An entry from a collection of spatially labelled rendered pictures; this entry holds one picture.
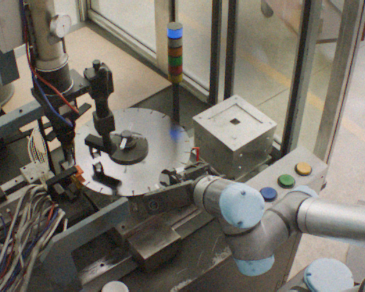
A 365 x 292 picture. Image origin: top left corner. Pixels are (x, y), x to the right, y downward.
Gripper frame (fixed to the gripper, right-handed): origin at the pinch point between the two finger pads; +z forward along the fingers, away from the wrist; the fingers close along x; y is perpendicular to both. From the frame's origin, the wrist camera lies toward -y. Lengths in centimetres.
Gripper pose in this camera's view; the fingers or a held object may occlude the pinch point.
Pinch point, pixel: (160, 181)
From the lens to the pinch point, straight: 118.6
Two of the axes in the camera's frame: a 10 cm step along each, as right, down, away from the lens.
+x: -2.9, -9.3, -2.4
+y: 8.6, -3.6, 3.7
